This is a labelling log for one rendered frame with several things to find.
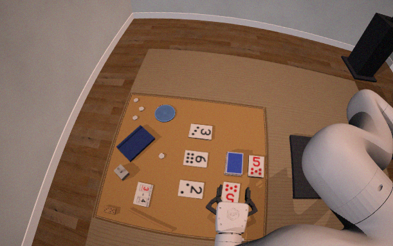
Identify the blue playing card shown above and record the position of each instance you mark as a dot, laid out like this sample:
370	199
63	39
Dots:
234	163

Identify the blue round coaster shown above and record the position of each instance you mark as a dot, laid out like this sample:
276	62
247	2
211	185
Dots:
165	113

